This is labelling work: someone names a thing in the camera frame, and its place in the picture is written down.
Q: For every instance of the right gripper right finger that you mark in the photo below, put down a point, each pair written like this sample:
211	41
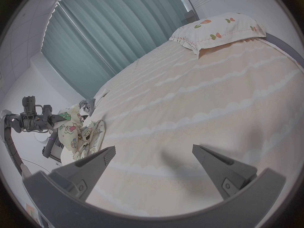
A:
225	174

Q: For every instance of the bed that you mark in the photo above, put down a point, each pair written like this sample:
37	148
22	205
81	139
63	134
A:
190	103

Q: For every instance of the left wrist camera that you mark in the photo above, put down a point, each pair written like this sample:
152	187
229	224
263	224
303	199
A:
47	110

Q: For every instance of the blue-green curtain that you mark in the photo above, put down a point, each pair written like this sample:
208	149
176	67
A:
118	20
78	63

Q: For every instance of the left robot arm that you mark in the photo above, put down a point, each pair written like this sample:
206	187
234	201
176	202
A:
28	104

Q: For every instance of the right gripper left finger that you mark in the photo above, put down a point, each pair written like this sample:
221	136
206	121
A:
82	174

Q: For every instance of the white printed pyjama top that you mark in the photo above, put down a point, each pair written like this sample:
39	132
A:
71	132

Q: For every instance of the grey bedside table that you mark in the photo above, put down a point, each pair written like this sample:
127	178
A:
188	16

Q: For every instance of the white printed pillow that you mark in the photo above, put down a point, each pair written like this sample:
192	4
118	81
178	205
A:
213	30

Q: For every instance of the pile of clothes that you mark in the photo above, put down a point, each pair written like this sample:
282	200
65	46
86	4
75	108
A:
89	106

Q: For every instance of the pale pink pillow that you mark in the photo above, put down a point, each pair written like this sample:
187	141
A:
225	47

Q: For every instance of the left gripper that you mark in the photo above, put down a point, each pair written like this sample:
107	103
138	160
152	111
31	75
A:
45	122

